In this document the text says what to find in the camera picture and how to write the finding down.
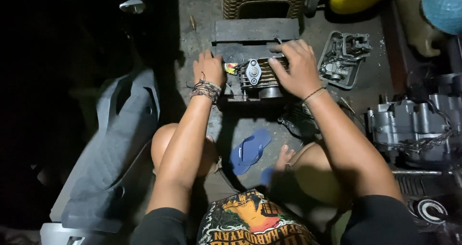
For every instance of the person's left hand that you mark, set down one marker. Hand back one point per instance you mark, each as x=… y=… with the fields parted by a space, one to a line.
x=209 y=70

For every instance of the person's right hand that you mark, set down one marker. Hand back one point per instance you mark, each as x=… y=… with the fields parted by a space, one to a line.
x=301 y=70

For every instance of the person's left fingers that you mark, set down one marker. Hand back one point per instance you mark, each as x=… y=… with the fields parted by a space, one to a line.
x=209 y=54

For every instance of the grey finned engine cylinder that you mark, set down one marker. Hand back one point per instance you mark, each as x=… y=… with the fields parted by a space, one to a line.
x=258 y=79

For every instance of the dark wooden work base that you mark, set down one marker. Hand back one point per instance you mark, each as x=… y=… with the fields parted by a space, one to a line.
x=234 y=52

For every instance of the thin screwdriver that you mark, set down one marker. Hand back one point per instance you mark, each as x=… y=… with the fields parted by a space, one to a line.
x=195 y=30

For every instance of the dark wooden block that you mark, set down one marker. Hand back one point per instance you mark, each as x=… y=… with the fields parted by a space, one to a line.
x=256 y=30

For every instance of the motorcycle mirror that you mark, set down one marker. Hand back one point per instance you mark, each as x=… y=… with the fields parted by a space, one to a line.
x=132 y=5

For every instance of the person's left leg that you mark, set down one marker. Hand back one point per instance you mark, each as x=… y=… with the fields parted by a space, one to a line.
x=164 y=144

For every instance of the blue flip-flop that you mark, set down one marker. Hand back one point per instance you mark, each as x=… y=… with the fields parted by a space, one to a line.
x=267 y=176
x=249 y=152

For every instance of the black engine part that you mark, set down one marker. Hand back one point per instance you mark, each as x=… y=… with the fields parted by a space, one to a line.
x=299 y=122

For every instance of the grey metal cover with parts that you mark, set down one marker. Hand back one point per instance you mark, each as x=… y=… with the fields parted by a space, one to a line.
x=343 y=59

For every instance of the grey motorcycle body panel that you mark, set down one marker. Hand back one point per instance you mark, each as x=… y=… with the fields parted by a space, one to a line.
x=112 y=147

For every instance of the person's right leg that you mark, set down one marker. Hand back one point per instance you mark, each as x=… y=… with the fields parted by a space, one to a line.
x=314 y=172

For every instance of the black printed shirt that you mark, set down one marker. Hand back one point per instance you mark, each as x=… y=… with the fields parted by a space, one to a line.
x=249 y=219

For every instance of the grey engine crankcase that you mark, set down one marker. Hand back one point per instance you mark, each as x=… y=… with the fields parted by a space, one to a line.
x=411 y=124

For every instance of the blue round container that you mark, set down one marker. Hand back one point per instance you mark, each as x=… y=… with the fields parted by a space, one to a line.
x=443 y=6

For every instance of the metal rod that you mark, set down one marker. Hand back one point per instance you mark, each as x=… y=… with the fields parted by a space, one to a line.
x=420 y=172

